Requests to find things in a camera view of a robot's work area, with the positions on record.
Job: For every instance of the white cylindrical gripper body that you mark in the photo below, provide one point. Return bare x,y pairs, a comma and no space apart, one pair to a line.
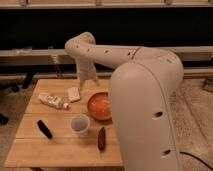
85,69

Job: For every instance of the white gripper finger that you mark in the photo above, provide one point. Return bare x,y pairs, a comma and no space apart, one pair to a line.
96,81
80,85

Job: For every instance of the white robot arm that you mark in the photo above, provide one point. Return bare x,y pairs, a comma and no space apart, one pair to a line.
139,92

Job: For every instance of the white rectangular sponge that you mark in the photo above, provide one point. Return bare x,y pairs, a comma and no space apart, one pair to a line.
73,94

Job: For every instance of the orange bowl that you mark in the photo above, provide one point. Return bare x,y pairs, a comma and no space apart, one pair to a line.
98,106

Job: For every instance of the white plastic bottle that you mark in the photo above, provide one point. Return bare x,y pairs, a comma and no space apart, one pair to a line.
52,101

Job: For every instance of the wooden table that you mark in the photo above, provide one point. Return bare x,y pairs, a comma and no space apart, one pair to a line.
31,148

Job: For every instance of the black rectangular object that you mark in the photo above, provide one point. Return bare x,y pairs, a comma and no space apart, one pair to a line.
44,129

